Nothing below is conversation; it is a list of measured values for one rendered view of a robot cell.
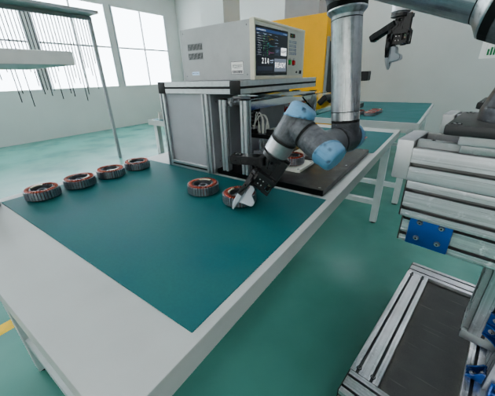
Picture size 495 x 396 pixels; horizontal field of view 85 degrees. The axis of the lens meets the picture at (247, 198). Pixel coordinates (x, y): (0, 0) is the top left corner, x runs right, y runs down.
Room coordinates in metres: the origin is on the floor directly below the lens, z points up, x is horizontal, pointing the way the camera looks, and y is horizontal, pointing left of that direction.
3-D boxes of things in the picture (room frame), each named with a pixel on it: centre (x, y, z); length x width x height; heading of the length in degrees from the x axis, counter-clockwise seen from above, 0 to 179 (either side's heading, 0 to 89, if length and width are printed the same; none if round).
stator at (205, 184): (0.90, 0.16, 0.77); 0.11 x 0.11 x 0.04
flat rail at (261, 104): (1.28, -0.18, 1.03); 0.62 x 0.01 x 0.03; 144
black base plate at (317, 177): (1.23, -0.25, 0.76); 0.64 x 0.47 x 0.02; 144
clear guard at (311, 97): (1.11, -0.17, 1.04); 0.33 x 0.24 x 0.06; 54
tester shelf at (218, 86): (1.41, 0.00, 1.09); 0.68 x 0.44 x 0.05; 144
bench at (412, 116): (3.27, -1.49, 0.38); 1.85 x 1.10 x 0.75; 144
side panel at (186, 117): (1.19, 0.25, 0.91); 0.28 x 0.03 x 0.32; 54
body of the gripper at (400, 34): (1.34, -0.67, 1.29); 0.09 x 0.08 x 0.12; 46
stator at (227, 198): (0.81, 0.03, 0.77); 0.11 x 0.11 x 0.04
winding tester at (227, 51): (1.42, -0.01, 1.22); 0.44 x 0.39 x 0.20; 144
